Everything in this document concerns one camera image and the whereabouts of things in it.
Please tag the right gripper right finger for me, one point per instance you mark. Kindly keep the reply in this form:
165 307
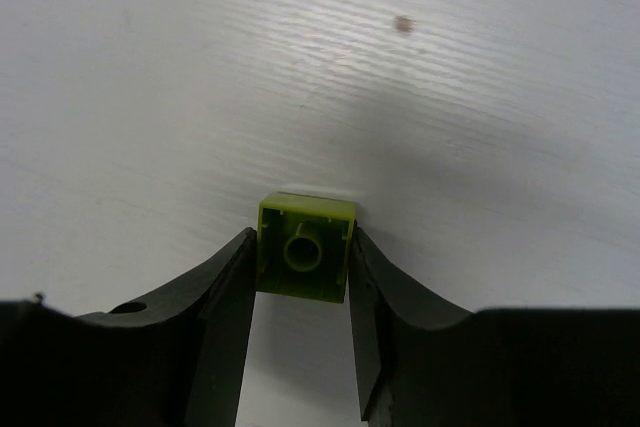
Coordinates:
423 361

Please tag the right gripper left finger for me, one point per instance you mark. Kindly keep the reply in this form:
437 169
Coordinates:
174 356

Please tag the green printed lego cube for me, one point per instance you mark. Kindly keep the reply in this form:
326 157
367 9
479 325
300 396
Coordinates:
303 246

